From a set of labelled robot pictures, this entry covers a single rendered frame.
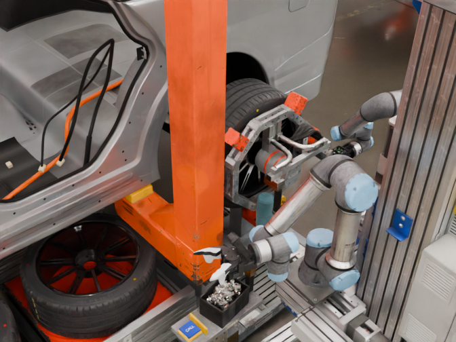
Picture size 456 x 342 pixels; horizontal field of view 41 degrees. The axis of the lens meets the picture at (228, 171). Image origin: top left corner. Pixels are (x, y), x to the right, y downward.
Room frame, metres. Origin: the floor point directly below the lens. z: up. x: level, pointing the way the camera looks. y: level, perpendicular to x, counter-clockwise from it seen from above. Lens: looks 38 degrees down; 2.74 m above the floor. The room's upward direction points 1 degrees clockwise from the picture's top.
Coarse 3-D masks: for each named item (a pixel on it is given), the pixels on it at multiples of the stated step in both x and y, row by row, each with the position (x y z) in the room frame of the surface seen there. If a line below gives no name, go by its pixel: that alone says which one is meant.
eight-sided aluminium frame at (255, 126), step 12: (276, 108) 2.54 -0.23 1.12; (288, 108) 2.54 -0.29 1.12; (252, 120) 2.43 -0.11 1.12; (264, 120) 2.43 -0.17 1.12; (276, 120) 2.47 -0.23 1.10; (300, 120) 2.59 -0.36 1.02; (252, 132) 2.37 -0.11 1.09; (252, 144) 2.36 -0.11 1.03; (228, 156) 2.33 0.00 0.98; (240, 156) 2.31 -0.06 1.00; (228, 168) 2.31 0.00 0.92; (228, 180) 2.31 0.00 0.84; (228, 192) 2.31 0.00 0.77; (240, 204) 2.32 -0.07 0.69; (252, 204) 2.38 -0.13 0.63
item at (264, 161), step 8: (264, 152) 2.46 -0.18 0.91; (272, 152) 2.45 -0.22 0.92; (280, 152) 2.46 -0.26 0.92; (256, 160) 2.46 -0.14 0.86; (264, 160) 2.42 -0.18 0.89; (272, 160) 2.40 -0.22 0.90; (280, 160) 2.39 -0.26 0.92; (264, 168) 2.40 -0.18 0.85; (296, 168) 2.37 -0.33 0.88; (288, 176) 2.33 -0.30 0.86; (296, 176) 2.37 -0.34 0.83; (288, 184) 2.34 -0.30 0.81
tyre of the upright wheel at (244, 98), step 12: (228, 84) 2.67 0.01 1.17; (240, 84) 2.67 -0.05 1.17; (252, 84) 2.67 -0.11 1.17; (264, 84) 2.73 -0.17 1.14; (228, 96) 2.56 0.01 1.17; (240, 96) 2.55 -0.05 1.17; (252, 96) 2.55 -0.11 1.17; (264, 96) 2.55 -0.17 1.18; (276, 96) 2.59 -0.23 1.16; (228, 108) 2.50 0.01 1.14; (240, 108) 2.48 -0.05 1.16; (252, 108) 2.47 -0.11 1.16; (264, 108) 2.53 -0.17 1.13; (228, 120) 2.43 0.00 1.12; (240, 120) 2.42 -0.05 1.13; (228, 144) 2.37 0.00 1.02; (228, 204) 2.37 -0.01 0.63
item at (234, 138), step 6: (228, 132) 2.34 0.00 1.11; (234, 132) 2.32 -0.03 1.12; (228, 138) 2.31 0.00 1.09; (234, 138) 2.30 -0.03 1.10; (240, 138) 2.30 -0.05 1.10; (246, 138) 2.33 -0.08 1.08; (234, 144) 2.28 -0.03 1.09; (240, 144) 2.30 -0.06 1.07; (246, 144) 2.33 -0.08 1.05; (240, 150) 2.31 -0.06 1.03
